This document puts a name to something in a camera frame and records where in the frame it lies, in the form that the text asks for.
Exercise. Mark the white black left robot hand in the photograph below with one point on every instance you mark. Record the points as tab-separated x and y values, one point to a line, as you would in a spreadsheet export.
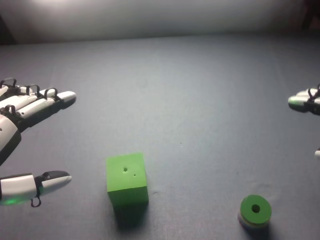
10	130

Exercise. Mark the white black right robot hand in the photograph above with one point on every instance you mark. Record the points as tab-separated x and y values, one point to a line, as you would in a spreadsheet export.
300	100

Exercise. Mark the grey table cloth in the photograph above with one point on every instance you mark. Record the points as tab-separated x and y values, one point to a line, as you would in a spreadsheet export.
190	105

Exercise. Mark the green foam cube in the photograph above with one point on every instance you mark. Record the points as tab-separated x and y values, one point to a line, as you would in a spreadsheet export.
125	172

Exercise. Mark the white backdrop panel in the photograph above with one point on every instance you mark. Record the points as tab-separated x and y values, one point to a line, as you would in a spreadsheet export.
160	20

